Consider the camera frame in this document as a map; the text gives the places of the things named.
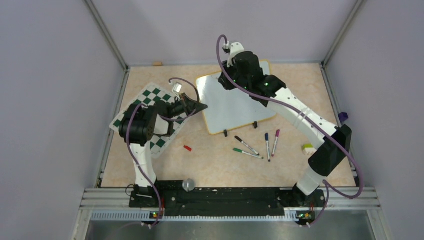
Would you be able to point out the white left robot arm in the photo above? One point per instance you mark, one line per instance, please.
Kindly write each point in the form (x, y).
(140, 124)

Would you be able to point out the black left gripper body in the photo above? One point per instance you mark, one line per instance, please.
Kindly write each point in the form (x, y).
(180, 107)

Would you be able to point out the yellow framed whiteboard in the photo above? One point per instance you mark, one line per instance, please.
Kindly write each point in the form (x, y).
(228, 109)

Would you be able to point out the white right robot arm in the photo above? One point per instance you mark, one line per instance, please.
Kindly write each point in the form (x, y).
(332, 142)

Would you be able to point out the purple whiteboard marker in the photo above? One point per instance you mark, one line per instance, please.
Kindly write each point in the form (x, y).
(277, 133)

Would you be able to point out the blue whiteboard marker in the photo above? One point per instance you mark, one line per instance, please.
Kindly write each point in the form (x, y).
(267, 143)

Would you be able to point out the red marker cap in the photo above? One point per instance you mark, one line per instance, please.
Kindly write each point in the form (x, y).
(187, 148)

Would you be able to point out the black whiteboard marker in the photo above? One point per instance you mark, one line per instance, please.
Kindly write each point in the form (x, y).
(248, 146)

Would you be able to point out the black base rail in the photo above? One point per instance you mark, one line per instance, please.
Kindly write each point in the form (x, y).
(222, 201)

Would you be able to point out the grey round knob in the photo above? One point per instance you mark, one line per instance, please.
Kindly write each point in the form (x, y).
(188, 185)

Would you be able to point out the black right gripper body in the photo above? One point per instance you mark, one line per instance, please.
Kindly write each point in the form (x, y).
(232, 72)

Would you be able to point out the green whiteboard marker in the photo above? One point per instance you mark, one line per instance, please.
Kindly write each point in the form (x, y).
(247, 153)

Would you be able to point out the small wooden block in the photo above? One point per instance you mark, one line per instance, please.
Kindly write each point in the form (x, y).
(157, 64)

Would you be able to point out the green white toy brick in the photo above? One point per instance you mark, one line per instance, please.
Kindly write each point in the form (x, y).
(308, 149)

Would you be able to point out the purple block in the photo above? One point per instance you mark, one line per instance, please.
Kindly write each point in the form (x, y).
(343, 116)

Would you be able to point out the green white chessboard mat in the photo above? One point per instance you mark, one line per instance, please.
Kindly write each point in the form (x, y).
(148, 96)

